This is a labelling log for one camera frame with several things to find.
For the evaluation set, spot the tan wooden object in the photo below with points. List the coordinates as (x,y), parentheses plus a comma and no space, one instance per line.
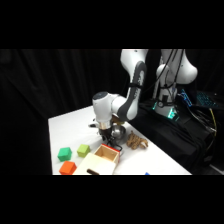
(116,120)

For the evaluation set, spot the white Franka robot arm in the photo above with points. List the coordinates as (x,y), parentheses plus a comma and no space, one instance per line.
(133,93)

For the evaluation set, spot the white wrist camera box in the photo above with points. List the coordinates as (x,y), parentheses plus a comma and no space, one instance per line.
(93,125)

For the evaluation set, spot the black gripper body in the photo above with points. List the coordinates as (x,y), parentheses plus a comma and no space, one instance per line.
(106,134)

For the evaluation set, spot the black robot stand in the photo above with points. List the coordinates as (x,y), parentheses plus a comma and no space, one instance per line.
(166,136)

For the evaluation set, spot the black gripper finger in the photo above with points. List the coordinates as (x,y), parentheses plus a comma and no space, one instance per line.
(104,140)
(112,143)

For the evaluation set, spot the lime green cube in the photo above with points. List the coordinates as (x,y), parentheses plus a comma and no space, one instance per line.
(83,151)

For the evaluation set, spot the blue lit keyboard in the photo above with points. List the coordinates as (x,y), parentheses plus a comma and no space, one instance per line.
(207,99)

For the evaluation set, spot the orange cube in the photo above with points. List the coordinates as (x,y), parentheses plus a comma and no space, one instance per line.
(67,168)

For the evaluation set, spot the small metal bowl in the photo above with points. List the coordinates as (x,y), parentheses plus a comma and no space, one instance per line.
(119,132)

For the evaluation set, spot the small blue object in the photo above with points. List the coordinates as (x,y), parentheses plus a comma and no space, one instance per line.
(147,173)

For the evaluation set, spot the brown plush toy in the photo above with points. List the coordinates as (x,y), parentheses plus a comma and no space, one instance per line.
(136,142)

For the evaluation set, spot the black curtain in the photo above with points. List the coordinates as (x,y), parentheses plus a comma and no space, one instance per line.
(36,100)

